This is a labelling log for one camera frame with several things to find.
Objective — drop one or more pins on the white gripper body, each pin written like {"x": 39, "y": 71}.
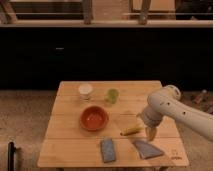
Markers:
{"x": 150, "y": 117}

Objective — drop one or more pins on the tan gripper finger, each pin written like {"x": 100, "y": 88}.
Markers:
{"x": 147, "y": 131}
{"x": 153, "y": 133}

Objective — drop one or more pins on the yellow banana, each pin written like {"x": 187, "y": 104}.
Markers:
{"x": 132, "y": 130}

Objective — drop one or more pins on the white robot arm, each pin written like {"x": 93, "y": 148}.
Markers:
{"x": 166, "y": 102}

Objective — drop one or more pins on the green plastic cup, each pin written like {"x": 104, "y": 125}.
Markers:
{"x": 112, "y": 96}

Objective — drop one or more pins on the white plastic cup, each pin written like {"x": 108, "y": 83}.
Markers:
{"x": 85, "y": 91}

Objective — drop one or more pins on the blue wedge cloth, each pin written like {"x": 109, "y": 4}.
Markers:
{"x": 147, "y": 150}

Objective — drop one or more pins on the blue rectangular sponge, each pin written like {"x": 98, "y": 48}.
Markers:
{"x": 108, "y": 150}

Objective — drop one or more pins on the wooden folding table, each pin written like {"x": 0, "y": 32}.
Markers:
{"x": 67, "y": 145}

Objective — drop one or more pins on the red bowl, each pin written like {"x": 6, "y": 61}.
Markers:
{"x": 93, "y": 118}

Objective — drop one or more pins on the black cabinet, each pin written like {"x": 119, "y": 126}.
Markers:
{"x": 41, "y": 58}

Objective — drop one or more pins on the black pole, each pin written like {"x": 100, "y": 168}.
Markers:
{"x": 11, "y": 152}

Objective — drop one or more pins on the wooden chair legs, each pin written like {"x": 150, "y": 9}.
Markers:
{"x": 7, "y": 14}

